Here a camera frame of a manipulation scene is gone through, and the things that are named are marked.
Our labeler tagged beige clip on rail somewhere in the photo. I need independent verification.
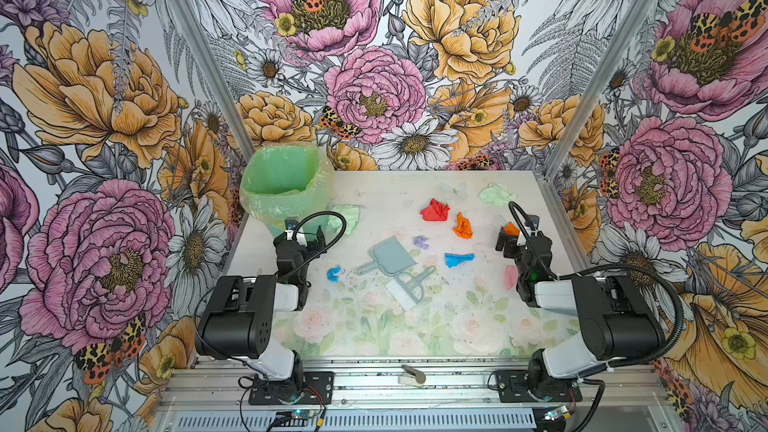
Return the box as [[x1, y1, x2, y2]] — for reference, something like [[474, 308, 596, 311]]
[[398, 364, 426, 387]]

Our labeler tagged light green paper scrap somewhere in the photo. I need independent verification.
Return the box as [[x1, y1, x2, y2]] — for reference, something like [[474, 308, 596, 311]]
[[478, 183, 516, 208], [327, 204, 360, 235]]

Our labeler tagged small blue paper scrap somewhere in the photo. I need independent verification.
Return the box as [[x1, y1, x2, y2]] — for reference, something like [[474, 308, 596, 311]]
[[326, 266, 342, 283]]

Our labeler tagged grey-blue dustpan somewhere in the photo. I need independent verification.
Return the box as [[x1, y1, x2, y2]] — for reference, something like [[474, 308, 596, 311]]
[[354, 236, 416, 276]]

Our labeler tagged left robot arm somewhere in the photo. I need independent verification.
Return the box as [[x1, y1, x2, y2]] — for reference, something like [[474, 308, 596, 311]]
[[195, 228, 326, 388]]

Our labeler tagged light green paper scrap left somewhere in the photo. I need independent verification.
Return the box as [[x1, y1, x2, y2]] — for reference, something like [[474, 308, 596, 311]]
[[327, 204, 360, 235]]

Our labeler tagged pink paper scrap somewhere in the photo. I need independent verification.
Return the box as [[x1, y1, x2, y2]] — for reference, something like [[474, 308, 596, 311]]
[[503, 265, 519, 290]]

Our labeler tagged grey-blue hand brush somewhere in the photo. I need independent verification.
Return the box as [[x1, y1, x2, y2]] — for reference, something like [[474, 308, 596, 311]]
[[386, 266, 437, 311]]

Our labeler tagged orange paper scrap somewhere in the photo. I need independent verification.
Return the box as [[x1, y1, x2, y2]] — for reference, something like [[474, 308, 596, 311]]
[[503, 222, 521, 237], [453, 212, 473, 240]]

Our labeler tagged red paper scrap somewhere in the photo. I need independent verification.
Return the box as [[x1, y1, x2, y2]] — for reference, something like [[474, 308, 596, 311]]
[[420, 198, 450, 222]]

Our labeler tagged light green paper scrap right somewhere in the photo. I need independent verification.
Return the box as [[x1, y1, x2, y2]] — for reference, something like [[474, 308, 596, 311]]
[[478, 183, 516, 208]]

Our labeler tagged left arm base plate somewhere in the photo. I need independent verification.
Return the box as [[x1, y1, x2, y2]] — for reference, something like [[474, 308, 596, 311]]
[[247, 372, 336, 407]]

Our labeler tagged aluminium rail frame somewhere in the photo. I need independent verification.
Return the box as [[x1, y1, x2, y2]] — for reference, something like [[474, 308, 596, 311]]
[[151, 357, 684, 431]]

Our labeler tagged orange paper scrap right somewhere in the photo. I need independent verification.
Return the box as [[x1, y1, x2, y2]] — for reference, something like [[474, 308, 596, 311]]
[[503, 222, 521, 237]]

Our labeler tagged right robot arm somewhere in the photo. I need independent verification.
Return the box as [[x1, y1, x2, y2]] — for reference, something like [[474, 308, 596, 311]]
[[495, 224, 666, 401]]

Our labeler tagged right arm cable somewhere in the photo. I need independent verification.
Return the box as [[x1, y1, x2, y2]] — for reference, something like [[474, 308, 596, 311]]
[[508, 200, 685, 368]]

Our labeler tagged green bin with bag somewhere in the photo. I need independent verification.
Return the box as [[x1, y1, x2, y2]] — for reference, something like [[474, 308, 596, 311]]
[[239, 144, 334, 237]]

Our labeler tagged purple paper scrap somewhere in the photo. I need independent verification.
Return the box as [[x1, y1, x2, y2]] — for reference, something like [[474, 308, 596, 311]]
[[413, 236, 429, 250]]

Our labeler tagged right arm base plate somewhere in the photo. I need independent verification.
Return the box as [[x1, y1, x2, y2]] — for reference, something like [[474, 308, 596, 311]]
[[489, 369, 583, 403]]

